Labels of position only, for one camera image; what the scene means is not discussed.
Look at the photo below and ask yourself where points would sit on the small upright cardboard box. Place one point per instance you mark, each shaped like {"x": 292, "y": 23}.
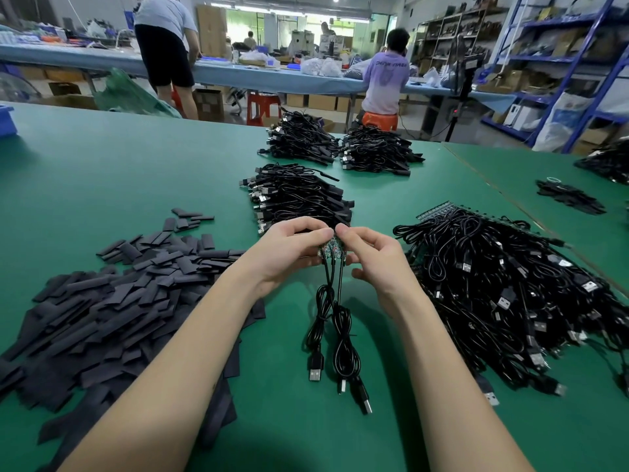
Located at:
{"x": 208, "y": 103}

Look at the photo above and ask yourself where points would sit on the long blue work table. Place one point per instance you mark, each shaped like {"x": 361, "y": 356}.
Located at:
{"x": 69, "y": 59}

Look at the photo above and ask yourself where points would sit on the green plastic bag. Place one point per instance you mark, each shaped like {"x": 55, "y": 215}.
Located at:
{"x": 136, "y": 95}

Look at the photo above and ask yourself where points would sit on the open cardboard box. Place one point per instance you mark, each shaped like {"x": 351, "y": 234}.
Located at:
{"x": 69, "y": 101}

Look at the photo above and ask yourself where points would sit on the white plastic bag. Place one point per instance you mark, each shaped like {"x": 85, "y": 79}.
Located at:
{"x": 562, "y": 125}

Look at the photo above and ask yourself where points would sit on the orange plastic stool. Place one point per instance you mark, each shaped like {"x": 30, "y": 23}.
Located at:
{"x": 379, "y": 122}

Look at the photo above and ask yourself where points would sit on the person's right forearm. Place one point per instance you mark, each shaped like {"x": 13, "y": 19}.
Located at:
{"x": 462, "y": 398}

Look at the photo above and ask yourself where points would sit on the dark storage shelf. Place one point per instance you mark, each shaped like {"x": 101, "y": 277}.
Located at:
{"x": 452, "y": 34}

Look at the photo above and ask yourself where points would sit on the black tripod stand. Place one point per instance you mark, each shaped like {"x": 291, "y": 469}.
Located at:
{"x": 465, "y": 75}

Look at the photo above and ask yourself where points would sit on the person's left forearm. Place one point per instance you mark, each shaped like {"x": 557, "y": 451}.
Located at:
{"x": 157, "y": 393}

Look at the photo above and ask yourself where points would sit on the blue plastic bin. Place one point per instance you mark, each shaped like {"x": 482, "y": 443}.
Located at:
{"x": 7, "y": 121}

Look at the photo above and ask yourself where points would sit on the person's left hand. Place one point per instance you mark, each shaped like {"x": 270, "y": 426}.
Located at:
{"x": 280, "y": 252}

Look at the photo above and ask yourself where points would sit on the person's right hand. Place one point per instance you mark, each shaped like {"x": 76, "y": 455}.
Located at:
{"x": 378, "y": 265}

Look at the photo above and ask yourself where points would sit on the blue metal shelving rack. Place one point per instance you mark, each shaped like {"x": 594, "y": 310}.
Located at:
{"x": 555, "y": 22}

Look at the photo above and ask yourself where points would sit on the pile of black sleeve strips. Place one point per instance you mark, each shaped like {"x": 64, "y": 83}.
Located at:
{"x": 98, "y": 319}

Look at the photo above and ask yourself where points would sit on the red plastic stool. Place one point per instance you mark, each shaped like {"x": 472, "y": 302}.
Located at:
{"x": 262, "y": 108}

